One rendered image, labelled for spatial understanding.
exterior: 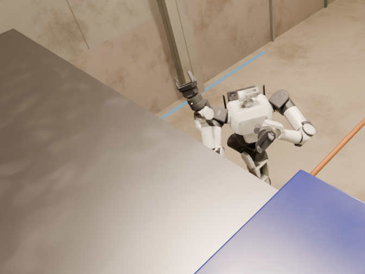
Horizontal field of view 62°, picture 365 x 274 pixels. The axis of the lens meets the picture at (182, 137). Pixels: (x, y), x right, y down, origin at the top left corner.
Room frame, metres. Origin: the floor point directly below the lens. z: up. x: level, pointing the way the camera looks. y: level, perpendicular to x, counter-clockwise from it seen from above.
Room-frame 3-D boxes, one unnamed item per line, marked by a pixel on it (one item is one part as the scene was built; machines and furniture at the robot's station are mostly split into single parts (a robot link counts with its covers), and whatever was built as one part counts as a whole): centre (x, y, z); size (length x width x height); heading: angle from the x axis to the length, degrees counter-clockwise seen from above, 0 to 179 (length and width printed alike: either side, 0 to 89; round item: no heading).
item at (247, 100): (1.51, -0.45, 1.46); 0.10 x 0.07 x 0.09; 84
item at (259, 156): (1.59, -0.42, 1.00); 0.28 x 0.13 x 0.18; 29
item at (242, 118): (1.57, -0.46, 1.26); 0.34 x 0.30 x 0.36; 84
